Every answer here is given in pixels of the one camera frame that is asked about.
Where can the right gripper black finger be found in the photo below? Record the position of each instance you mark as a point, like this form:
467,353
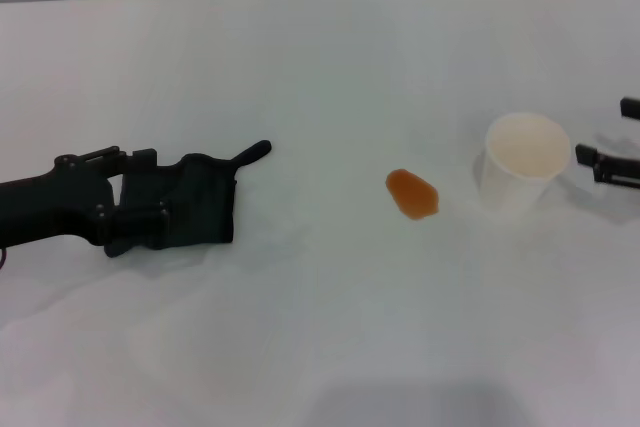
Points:
612,164
631,109

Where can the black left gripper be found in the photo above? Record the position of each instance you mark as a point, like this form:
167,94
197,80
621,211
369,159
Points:
50,209

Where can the dark blue rag with loop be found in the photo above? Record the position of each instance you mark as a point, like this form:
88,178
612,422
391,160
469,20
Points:
205,207

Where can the white paper cup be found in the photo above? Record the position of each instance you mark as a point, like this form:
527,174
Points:
510,187

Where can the brown liquid stain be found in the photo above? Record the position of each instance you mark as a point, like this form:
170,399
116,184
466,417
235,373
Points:
412,194

